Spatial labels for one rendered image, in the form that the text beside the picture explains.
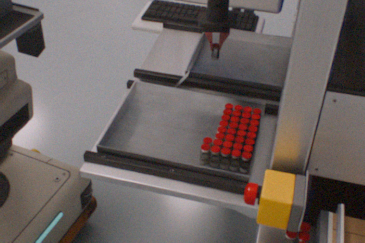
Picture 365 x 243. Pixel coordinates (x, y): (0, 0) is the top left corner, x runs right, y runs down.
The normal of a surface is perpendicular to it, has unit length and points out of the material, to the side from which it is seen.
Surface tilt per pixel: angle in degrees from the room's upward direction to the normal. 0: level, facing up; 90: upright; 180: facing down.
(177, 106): 0
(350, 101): 90
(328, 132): 90
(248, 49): 0
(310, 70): 90
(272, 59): 0
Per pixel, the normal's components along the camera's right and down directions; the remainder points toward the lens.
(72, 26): 0.02, -0.78
